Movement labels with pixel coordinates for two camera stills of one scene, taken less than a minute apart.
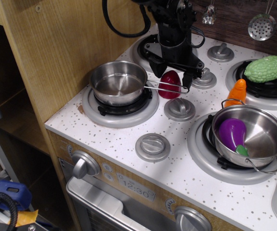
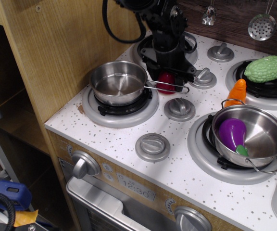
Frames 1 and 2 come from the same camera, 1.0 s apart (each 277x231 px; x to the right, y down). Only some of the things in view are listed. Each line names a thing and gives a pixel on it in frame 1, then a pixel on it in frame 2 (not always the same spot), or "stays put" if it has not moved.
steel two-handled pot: (243, 134) stays put
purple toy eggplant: (233, 133) stays put
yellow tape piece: (25, 217) stays put
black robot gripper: (175, 50) -> (167, 55)
